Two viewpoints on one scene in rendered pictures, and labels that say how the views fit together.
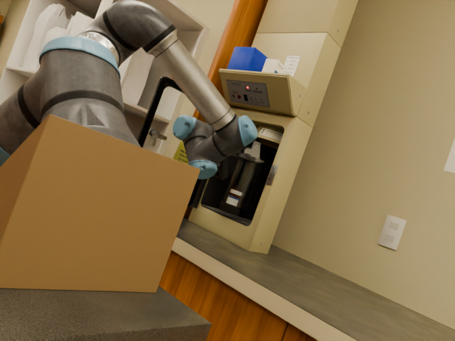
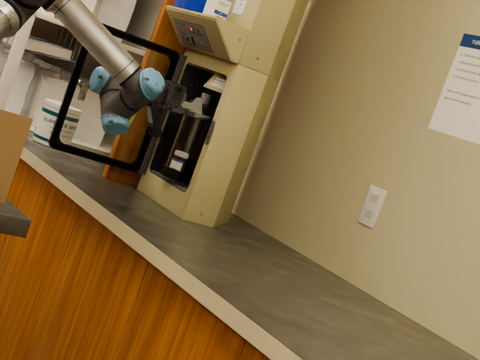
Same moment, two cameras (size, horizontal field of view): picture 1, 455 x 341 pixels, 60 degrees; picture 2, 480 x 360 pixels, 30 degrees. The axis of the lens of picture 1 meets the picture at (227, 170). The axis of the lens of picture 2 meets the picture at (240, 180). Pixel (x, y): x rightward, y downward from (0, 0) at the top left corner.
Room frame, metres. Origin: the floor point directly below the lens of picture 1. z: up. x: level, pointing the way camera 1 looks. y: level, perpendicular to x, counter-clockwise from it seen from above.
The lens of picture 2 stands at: (-1.17, -0.82, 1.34)
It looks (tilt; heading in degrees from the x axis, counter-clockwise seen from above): 5 degrees down; 12
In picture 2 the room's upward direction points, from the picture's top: 20 degrees clockwise
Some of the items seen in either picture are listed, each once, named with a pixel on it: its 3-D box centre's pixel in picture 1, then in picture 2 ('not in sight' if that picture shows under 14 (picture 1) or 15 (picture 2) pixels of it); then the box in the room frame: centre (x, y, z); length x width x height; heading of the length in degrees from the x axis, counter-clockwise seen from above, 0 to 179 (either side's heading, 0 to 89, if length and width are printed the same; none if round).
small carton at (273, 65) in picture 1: (272, 70); (216, 8); (1.33, -0.03, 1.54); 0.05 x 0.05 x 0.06; 55
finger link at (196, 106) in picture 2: (255, 153); (196, 107); (1.34, -0.07, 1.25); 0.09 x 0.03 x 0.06; 112
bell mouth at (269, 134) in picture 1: (273, 137); (233, 87); (1.46, -0.12, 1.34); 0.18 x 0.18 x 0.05
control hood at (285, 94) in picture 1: (256, 91); (201, 33); (1.36, 0.00, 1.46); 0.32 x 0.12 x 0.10; 47
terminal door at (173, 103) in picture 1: (177, 145); (115, 98); (1.39, 0.20, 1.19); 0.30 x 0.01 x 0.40; 132
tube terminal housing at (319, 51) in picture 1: (271, 143); (234, 94); (1.49, -0.12, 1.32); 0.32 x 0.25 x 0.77; 47
